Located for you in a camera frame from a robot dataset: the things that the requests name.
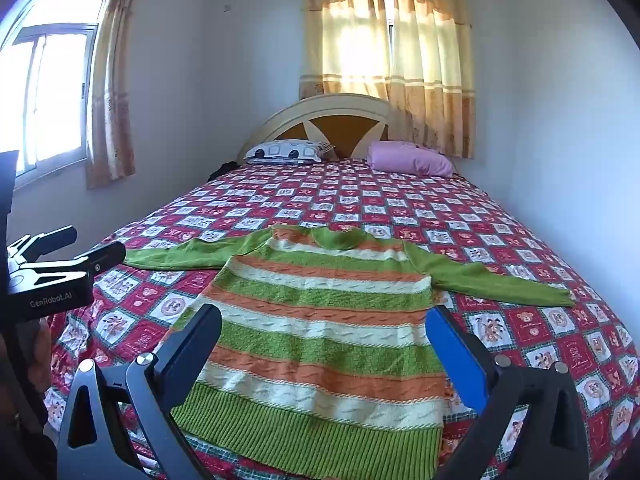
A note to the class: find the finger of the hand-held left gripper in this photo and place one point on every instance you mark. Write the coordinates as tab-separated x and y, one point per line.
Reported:
105	256
50	240

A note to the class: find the pink pillow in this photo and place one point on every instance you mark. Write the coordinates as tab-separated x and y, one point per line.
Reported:
407	160

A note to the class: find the yellow side window curtain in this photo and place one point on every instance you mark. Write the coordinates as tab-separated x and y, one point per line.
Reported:
112	100

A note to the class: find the short yellow curtain panel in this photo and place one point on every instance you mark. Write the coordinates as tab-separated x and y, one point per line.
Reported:
345	35

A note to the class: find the green orange striped knit sweater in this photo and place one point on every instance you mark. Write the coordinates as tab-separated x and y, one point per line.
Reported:
320	320

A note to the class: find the red checkered bear print bedspread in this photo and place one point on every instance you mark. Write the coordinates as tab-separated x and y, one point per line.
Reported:
350	200

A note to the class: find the cream and orange bed headboard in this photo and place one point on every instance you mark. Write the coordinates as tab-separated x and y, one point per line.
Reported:
345	127

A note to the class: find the white black patterned pillow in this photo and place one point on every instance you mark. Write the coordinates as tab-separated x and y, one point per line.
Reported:
285	151

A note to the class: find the dark cloth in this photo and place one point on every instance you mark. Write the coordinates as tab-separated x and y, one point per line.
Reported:
225	170

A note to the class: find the small brown cloth item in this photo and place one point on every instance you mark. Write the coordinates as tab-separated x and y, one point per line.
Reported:
327	147

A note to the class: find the long yellow curtain panel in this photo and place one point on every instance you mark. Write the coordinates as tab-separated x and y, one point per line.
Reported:
432	60

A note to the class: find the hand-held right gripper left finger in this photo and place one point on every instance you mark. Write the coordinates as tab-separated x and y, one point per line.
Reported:
197	340

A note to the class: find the sliding glass window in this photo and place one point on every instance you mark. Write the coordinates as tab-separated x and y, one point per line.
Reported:
55	90

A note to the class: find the person's left hand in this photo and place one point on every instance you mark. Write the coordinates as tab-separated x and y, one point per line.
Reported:
40	360

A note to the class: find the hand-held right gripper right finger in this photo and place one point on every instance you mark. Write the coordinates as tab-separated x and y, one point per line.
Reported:
452	355

